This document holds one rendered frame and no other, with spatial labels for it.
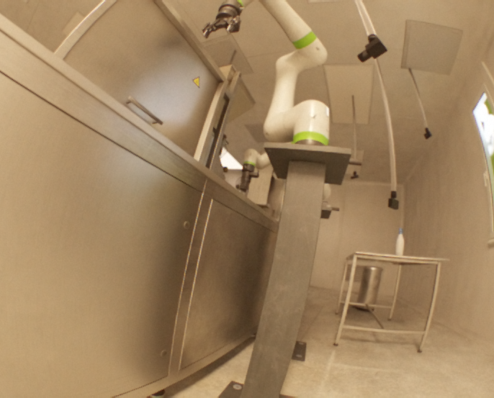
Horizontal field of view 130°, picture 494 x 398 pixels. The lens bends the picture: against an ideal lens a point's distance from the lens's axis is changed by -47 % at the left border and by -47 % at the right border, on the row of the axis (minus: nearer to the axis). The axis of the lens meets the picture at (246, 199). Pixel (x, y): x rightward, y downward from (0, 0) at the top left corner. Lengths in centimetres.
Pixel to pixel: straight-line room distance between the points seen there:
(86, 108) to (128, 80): 32
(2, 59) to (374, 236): 555
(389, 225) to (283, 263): 499
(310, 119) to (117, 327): 81
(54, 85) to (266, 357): 80
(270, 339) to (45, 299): 56
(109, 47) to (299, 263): 82
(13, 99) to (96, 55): 35
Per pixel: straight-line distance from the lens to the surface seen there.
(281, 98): 97
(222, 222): 73
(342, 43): 252
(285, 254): 63
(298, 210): 64
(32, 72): 40
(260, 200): 192
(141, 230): 48
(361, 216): 545
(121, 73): 70
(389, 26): 246
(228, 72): 124
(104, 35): 72
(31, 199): 38
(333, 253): 530
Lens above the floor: 60
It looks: 13 degrees up
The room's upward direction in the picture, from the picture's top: 12 degrees clockwise
